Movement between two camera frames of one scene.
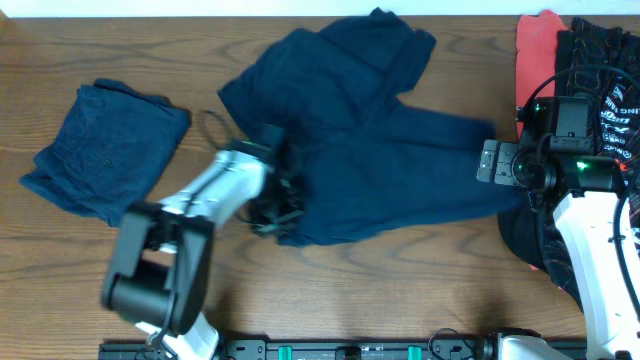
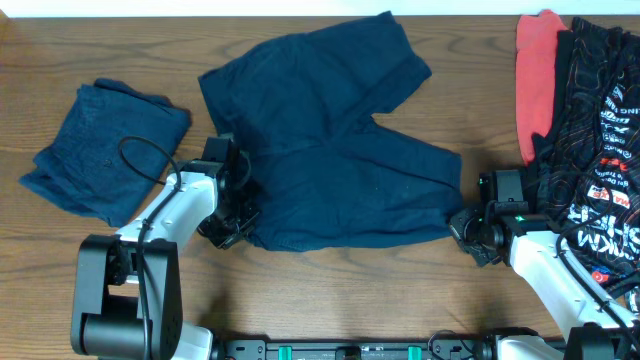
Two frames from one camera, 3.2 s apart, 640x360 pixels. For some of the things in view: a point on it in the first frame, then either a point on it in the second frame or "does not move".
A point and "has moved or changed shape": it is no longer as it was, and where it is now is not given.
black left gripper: (279, 201) → (232, 226)
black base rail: (316, 350) does not move
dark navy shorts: (372, 163) has moved or changed shape
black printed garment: (601, 62) does not move
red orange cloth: (535, 57) does not move
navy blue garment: (112, 146) does not move
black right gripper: (502, 173) → (457, 224)
